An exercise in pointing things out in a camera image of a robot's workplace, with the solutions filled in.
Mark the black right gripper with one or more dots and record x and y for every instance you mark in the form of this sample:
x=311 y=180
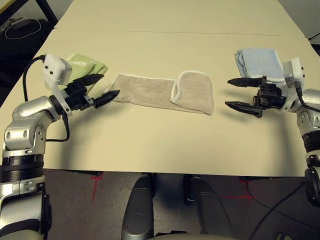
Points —
x=268 y=96

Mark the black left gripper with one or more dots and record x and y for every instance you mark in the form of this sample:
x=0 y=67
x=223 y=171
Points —
x=76 y=98

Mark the beige towel with white trim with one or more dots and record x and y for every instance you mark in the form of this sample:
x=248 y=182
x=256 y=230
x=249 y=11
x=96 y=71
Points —
x=175 y=92

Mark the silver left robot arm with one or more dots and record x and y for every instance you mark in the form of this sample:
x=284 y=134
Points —
x=25 y=140

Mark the folded green towel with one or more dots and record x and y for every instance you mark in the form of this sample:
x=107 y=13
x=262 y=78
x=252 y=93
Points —
x=82 y=67

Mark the folded light blue towel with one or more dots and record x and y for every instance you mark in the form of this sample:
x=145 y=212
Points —
x=260 y=62

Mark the red floor tape cross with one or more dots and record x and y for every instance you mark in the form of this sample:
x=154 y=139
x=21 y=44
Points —
x=246 y=196

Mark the grey power strip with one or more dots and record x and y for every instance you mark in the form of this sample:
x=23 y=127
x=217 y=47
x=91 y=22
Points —
x=17 y=22

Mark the grey right robot leg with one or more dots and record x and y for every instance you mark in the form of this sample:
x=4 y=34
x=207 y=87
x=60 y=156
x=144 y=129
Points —
x=207 y=210

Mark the grey robot leg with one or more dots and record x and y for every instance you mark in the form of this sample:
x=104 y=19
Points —
x=207 y=210
x=138 y=210

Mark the grey left robot leg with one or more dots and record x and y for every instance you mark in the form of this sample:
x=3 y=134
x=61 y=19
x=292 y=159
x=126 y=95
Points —
x=138 y=210

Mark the grey sneaker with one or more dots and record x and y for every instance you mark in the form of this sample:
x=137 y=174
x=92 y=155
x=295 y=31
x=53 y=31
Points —
x=283 y=236

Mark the beige robot waist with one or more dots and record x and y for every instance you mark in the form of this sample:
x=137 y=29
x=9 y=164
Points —
x=187 y=237

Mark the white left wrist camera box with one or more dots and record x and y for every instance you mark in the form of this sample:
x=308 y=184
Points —
x=55 y=72

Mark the black table frame leg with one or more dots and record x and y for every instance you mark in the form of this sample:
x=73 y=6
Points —
x=47 y=11

